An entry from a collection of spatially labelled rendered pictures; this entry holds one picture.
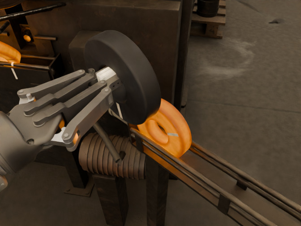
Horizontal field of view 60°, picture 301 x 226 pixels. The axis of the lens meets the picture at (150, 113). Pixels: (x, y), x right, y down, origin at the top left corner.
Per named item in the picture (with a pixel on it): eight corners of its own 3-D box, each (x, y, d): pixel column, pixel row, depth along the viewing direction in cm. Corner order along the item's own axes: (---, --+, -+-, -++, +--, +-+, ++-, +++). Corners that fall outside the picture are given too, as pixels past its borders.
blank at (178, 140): (158, 147, 71) (149, 154, 69) (135, 96, 66) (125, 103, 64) (202, 156, 58) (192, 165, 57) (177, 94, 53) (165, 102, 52)
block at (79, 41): (92, 89, 93) (80, 26, 76) (114, 92, 92) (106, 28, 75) (82, 110, 86) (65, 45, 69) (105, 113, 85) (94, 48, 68)
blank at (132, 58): (88, 19, 42) (71, 26, 40) (156, 43, 33) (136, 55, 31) (110, 94, 52) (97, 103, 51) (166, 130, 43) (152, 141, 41)
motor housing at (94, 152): (107, 199, 123) (88, 123, 85) (152, 206, 121) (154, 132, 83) (98, 227, 114) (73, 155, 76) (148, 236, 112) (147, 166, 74)
